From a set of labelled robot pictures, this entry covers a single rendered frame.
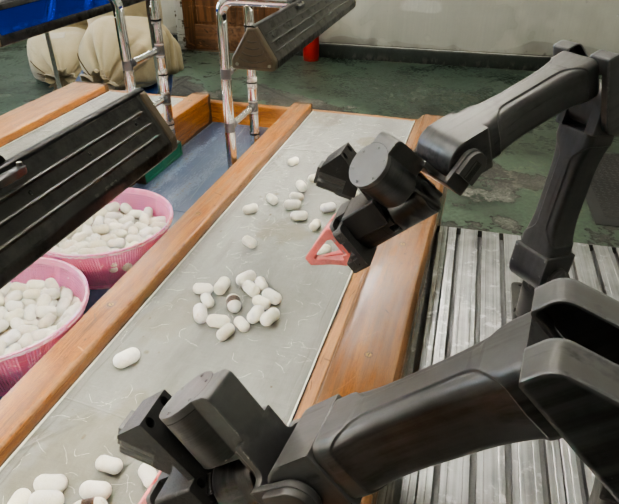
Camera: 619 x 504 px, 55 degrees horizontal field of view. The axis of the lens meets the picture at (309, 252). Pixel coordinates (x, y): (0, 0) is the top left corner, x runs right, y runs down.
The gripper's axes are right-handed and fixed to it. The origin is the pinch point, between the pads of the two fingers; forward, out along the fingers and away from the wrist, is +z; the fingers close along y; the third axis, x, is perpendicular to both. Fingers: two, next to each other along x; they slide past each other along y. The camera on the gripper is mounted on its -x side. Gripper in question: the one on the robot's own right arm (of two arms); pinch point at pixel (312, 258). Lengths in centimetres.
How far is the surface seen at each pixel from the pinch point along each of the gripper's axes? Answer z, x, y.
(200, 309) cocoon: 18.8, -3.2, 4.1
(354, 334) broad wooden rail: 0.4, 11.9, 3.6
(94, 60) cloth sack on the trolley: 187, -98, -242
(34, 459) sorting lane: 26.2, -6.4, 33.2
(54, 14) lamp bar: 41, -62, -46
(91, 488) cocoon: 17.5, -1.6, 35.8
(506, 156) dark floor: 25, 90, -260
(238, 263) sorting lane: 20.7, -2.0, -12.3
